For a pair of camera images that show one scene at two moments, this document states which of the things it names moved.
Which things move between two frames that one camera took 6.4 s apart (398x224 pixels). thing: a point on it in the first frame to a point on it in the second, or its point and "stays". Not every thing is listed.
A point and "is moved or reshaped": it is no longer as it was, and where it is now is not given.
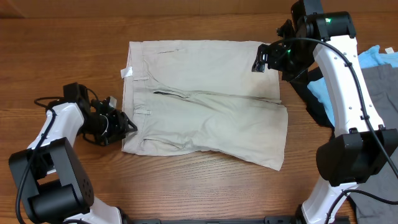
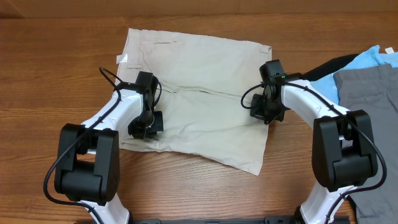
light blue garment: x=369 y=57 stays
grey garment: x=382 y=80 stays
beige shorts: x=189 y=97 is moved or reshaped
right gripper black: x=275 y=63 to x=255 y=111
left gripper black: x=120 y=126 to x=158 y=124
